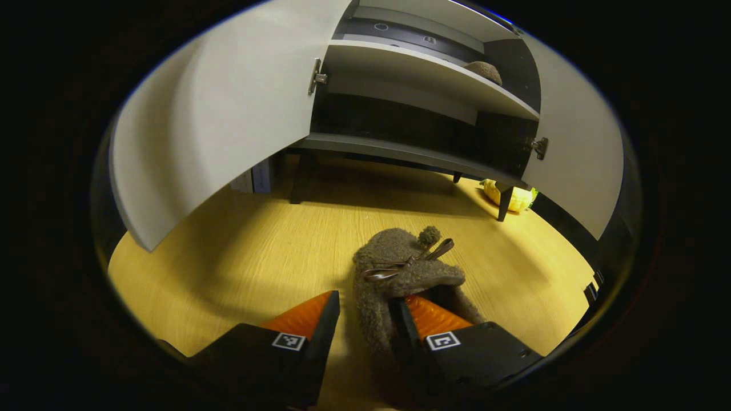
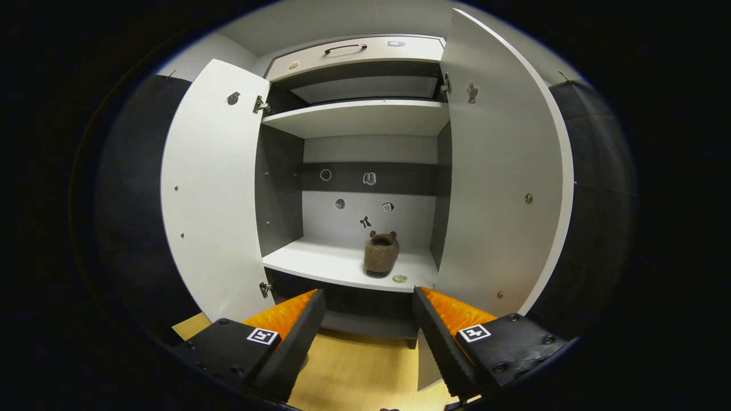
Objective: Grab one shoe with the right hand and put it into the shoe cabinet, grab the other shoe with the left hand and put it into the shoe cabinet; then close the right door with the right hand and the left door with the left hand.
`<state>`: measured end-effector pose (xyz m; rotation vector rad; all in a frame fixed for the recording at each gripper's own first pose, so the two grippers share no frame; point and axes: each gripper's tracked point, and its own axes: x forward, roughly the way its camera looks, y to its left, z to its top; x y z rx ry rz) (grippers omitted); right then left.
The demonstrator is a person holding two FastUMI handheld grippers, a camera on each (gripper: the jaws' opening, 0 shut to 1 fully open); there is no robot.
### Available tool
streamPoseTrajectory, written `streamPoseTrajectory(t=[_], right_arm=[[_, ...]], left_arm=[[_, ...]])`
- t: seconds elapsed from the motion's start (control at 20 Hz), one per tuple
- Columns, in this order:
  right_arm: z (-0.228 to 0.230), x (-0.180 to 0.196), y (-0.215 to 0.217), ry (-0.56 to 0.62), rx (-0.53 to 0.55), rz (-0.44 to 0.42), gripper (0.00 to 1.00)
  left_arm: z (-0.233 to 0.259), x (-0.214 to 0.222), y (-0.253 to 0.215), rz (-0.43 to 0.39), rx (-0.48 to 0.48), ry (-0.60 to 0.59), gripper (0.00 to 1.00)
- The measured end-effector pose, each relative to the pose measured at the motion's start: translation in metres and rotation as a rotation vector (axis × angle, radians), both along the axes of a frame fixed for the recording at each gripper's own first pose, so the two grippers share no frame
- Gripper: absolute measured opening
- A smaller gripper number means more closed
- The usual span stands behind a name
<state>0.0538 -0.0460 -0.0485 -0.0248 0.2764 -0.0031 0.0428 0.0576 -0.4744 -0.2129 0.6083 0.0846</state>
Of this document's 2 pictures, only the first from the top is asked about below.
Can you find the grey box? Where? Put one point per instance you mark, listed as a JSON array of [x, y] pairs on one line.
[[262, 177]]

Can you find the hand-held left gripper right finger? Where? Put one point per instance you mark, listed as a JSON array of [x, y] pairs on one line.
[[485, 354]]

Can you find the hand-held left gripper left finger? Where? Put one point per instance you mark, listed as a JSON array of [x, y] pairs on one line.
[[317, 354]]

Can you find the brown fuzzy shoe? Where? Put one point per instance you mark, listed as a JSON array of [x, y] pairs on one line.
[[394, 251], [485, 71]]

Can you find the white shoe cabinet door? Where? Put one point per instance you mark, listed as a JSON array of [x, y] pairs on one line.
[[577, 148], [228, 114]]

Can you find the yellow ribbed object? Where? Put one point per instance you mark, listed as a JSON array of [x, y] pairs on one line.
[[511, 197]]

